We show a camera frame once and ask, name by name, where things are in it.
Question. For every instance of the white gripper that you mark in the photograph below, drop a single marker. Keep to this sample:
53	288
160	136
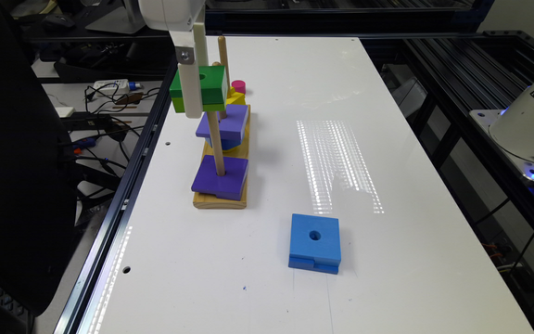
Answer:
180	15

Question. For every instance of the green wooden block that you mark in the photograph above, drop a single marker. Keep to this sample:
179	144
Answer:
207	78

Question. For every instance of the pink round block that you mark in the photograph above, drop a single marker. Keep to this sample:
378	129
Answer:
239	86

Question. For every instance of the light purple square block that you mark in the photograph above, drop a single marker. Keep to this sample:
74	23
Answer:
231	128

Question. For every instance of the blue block under purple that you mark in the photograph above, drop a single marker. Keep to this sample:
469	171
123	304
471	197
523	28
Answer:
226	143

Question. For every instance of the dark purple square block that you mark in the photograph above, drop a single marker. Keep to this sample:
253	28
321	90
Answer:
230	186

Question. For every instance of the blue square block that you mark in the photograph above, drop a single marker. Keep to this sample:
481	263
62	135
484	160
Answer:
314	243

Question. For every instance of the far wooden peg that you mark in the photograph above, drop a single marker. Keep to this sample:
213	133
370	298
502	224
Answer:
222	46

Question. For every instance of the white power strip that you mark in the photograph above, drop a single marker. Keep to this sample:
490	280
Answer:
119	86

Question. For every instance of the near wooden peg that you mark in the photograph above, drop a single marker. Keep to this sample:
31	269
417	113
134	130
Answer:
213	123

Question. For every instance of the wooden peg base board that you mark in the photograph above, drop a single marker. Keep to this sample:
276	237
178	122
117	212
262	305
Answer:
208	201

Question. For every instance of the black office chair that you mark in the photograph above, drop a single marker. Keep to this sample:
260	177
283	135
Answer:
37	193

